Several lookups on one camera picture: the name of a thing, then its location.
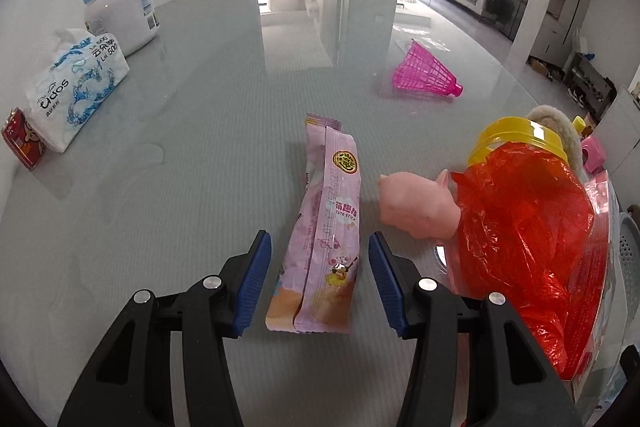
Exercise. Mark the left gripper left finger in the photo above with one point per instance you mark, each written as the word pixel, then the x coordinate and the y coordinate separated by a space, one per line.
pixel 127 380

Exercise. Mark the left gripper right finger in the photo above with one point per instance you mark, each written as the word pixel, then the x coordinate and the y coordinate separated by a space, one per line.
pixel 480 344

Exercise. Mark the red plastic bag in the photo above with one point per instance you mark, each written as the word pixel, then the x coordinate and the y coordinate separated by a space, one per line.
pixel 525 218

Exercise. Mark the pink rubber pig toy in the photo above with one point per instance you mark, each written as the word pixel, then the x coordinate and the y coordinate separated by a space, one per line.
pixel 422 207

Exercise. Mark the pink snack wrapper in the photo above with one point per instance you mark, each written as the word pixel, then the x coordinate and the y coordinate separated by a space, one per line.
pixel 320 266

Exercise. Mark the red white toothpaste box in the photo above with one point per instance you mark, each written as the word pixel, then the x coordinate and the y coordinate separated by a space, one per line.
pixel 592 285

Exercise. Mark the grey perforated trash basket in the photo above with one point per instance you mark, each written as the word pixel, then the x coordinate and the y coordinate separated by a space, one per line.
pixel 629 259

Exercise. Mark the pink plastic stool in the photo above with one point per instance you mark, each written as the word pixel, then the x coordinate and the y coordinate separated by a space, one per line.
pixel 593 155

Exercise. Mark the yellow plastic container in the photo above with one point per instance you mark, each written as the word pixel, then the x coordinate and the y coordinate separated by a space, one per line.
pixel 514 129

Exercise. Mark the red soda can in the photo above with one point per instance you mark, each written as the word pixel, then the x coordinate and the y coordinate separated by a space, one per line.
pixel 24 142

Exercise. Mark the yellow cylinder toy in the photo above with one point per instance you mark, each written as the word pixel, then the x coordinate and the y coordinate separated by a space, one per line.
pixel 579 125

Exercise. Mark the beige plush sloth toy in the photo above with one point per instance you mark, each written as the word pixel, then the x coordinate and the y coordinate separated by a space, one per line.
pixel 553 119

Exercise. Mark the black shoe rack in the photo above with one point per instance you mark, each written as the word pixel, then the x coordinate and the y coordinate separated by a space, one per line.
pixel 590 89

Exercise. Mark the white blue tissue pack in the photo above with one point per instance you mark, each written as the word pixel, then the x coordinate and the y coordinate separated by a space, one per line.
pixel 82 72

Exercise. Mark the pink plastic shuttlecock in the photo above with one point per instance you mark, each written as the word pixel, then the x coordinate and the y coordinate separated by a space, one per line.
pixel 422 72

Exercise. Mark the white jar blue lid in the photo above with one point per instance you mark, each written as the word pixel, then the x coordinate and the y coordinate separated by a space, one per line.
pixel 133 23

